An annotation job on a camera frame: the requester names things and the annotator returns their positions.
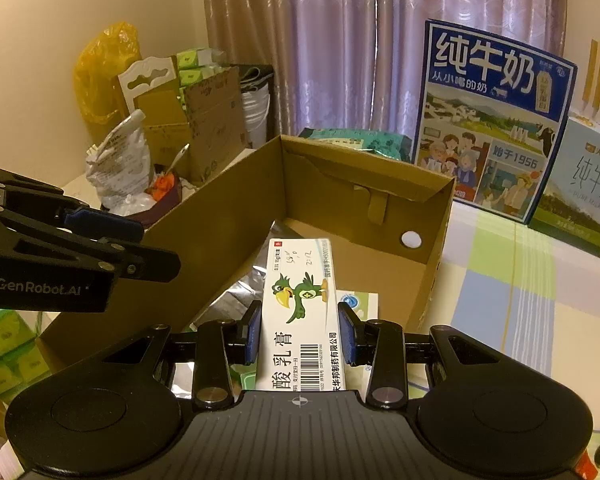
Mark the green tissue packs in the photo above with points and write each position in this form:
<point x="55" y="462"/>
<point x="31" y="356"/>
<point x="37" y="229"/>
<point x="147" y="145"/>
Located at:
<point x="195" y="65"/>

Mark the red snack packet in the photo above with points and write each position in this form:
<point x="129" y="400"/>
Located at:
<point x="585" y="468"/>

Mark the pink sheer curtain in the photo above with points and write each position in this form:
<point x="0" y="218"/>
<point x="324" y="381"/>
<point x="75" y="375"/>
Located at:
<point x="357" y="63"/>

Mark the yellow plastic bag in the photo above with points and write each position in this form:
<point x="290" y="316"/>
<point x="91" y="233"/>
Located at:
<point x="104" y="58"/>

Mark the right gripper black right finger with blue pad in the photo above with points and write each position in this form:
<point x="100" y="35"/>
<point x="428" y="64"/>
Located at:
<point x="378" y="344"/>

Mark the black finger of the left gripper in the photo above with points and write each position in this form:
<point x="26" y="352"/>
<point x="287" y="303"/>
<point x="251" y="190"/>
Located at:
<point x="130" y="260"/>

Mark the crumpled silver foil bag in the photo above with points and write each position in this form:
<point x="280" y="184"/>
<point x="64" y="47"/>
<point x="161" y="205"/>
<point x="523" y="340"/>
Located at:
<point x="121" y="165"/>

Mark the small brown cardboard carton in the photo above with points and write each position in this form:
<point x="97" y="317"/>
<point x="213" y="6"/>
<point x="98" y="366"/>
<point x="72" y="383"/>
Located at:
<point x="216" y="120"/>

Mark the wooden wall hanger strips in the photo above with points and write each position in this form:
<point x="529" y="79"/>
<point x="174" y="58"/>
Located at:
<point x="591" y="87"/>

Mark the silver foil pouch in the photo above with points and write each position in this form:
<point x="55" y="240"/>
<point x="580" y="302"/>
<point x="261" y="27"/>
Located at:
<point x="233" y="303"/>

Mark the green white medicine box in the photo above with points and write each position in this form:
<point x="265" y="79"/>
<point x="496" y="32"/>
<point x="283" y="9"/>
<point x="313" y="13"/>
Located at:
<point x="245" y="375"/>

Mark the dark red octagonal tray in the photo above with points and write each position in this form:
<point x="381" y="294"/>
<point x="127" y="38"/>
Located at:
<point x="163" y="196"/>

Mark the large white medicine box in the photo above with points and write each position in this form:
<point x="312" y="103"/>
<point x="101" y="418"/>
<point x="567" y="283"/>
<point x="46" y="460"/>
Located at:
<point x="360" y="309"/>

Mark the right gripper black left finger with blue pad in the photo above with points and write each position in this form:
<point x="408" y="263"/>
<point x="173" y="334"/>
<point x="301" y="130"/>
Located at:
<point x="220" y="344"/>

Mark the white shopping bag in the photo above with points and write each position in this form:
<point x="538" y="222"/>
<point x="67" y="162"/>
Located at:
<point x="257" y="86"/>

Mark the teal green packet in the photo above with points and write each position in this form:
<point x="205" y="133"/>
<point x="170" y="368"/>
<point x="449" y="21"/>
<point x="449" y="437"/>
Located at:
<point x="385" y="144"/>

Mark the dark blue milk carton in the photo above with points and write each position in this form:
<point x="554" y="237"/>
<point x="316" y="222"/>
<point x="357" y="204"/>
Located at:
<point x="492" y="113"/>

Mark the checked blue green tablecloth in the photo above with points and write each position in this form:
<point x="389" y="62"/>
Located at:
<point x="525" y="294"/>

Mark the light blue milk carton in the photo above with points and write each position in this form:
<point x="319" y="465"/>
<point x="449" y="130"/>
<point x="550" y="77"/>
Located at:
<point x="569" y="208"/>

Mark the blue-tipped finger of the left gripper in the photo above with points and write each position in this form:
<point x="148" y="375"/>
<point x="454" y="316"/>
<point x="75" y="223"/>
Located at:
<point x="97" y="224"/>

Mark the white parrot ointment box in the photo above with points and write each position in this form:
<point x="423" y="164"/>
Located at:
<point x="299" y="340"/>

